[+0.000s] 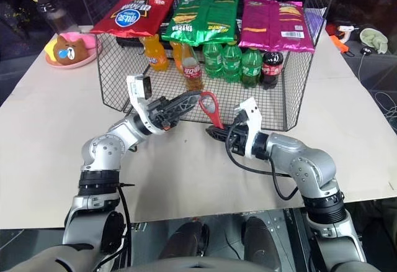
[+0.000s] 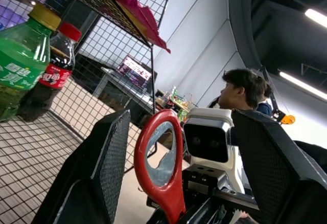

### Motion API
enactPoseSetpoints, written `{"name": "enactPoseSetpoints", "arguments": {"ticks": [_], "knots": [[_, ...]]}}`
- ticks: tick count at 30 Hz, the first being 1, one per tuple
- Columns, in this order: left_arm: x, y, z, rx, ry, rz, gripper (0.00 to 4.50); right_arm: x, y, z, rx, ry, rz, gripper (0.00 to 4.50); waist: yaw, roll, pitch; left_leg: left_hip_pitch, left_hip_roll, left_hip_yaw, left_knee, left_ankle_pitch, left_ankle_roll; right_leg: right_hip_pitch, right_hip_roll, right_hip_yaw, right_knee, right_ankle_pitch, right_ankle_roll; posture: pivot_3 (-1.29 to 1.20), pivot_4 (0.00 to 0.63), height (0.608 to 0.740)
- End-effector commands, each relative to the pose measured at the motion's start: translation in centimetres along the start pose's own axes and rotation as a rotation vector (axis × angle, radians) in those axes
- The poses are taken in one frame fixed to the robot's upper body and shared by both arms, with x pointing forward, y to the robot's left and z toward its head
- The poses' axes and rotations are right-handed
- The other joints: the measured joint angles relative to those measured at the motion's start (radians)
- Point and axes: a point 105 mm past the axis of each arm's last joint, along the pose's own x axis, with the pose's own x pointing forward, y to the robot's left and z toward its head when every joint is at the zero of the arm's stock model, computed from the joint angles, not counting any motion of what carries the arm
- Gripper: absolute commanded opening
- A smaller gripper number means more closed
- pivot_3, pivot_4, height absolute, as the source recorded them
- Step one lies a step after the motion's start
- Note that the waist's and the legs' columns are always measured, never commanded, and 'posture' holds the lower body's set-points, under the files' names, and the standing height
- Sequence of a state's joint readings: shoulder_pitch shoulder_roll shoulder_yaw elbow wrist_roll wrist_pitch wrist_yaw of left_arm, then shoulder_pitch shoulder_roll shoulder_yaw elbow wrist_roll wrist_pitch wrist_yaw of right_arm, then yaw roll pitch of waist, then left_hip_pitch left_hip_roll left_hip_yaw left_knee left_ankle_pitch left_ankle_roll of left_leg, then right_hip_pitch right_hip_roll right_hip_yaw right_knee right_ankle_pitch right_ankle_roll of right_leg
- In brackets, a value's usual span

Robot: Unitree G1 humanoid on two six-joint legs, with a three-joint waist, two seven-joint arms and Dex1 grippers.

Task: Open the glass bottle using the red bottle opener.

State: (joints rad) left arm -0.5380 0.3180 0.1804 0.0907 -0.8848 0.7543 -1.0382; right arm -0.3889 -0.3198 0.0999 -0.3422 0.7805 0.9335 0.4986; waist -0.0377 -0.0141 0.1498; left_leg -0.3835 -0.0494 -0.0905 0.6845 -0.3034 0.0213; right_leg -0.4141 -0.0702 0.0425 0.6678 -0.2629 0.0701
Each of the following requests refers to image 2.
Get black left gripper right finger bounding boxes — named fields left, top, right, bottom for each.
left=230, top=108, right=327, bottom=224

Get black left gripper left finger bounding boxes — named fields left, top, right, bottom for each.
left=32, top=108, right=131, bottom=224

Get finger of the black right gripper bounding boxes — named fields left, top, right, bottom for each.
left=146, top=195, right=170, bottom=224
left=178, top=197, right=242, bottom=224

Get red bottle opener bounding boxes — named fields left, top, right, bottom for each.
left=133, top=108, right=187, bottom=224

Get cola bottle red cap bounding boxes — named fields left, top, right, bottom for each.
left=16, top=21, right=82, bottom=122

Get green soda bottle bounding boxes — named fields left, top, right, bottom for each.
left=0, top=3, right=62, bottom=122

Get orange hoist block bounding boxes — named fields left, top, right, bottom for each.
left=279, top=115, right=296, bottom=125

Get person in blue shirt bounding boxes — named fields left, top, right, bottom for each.
left=256, top=83, right=274, bottom=117

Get black metal stand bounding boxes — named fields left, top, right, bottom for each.
left=260, top=66, right=285, bottom=122

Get colourful toy clutter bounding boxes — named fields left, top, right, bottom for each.
left=155, top=85, right=198, bottom=123

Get long ceiling light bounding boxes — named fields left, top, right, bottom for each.
left=303, top=8, right=327, bottom=30
left=278, top=71, right=327, bottom=102

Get person with black hair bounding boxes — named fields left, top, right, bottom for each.
left=208, top=68, right=268, bottom=112

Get grey desk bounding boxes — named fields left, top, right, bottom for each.
left=93, top=66, right=157, bottom=130

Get lit computer monitor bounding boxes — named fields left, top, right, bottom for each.
left=116, top=54, right=153, bottom=89

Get pink snack packets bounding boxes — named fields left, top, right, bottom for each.
left=98, top=0, right=171, bottom=54

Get black wire grid rack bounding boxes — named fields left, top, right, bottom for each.
left=0, top=0, right=177, bottom=224

